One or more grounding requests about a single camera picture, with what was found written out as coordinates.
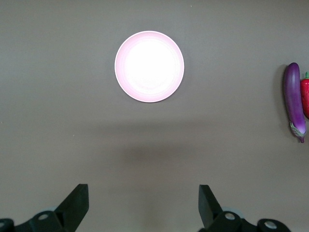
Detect purple eggplant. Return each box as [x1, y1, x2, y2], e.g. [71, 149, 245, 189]
[283, 62, 307, 144]

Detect pink round plate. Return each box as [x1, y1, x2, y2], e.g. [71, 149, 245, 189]
[114, 30, 185, 103]

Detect red chili pepper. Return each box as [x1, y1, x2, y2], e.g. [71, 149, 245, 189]
[300, 71, 309, 119]

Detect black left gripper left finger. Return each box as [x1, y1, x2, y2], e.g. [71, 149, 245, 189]
[14, 183, 89, 232]

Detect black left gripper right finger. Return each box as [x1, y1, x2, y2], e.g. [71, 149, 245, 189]
[198, 184, 290, 232]

